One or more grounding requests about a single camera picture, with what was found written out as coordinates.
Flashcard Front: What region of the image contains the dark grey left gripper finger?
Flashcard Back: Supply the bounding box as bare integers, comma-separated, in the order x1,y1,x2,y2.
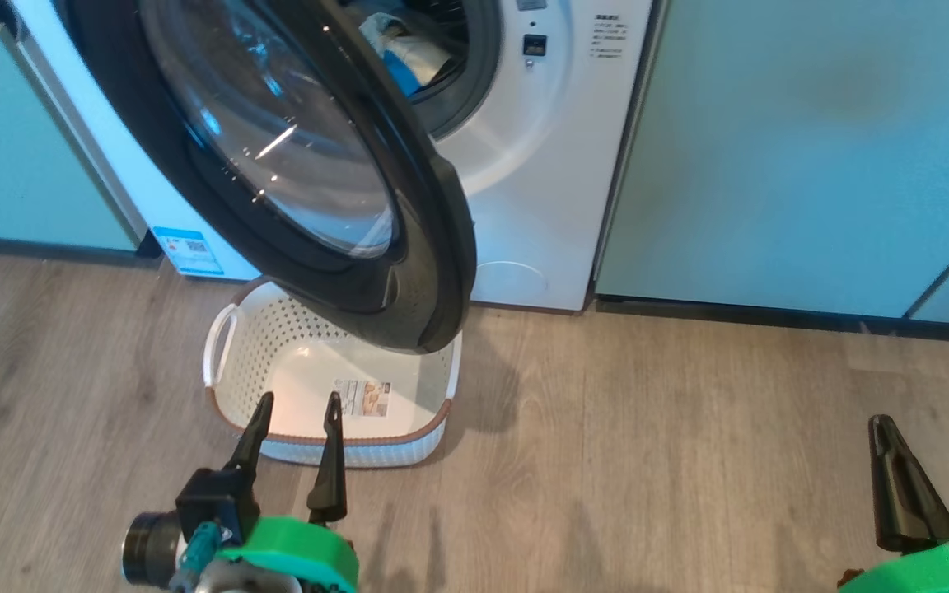
226,391,276,476
306,392,349,529

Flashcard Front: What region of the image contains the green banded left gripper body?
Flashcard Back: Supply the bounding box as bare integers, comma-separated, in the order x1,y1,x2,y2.
194,516,361,593

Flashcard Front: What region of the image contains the blue energy label sticker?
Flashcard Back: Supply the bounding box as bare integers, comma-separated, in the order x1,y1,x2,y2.
152,226,226,278

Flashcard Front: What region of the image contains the white perforated laundry basket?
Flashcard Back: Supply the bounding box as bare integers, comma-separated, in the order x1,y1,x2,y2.
202,276,464,469

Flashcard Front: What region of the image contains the black cabinet plinth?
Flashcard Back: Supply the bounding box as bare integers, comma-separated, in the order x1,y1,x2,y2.
594,295,949,345
0,233,164,269

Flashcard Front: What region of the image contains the printed text label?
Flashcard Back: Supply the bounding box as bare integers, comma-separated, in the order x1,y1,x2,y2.
590,12,630,60

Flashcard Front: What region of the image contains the paper label sticker in basket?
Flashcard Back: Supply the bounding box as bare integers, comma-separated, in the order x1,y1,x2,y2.
333,379,394,418

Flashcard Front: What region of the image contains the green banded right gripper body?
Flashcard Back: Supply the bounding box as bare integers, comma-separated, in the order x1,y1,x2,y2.
837,537,949,593

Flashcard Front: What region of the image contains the white washing machine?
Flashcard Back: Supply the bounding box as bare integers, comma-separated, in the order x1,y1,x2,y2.
9,0,658,315

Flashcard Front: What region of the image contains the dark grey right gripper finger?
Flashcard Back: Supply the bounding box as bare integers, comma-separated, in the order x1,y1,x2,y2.
867,413,949,554

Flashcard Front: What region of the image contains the black cable with teal connector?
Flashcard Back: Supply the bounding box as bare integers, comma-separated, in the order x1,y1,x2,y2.
168,521,226,593

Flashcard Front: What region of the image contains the cream garment with blue trim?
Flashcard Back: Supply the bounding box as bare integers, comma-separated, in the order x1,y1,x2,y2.
382,37,456,97

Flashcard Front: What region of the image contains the black round washing machine door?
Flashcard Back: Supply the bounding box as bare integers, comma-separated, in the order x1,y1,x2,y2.
54,0,478,355

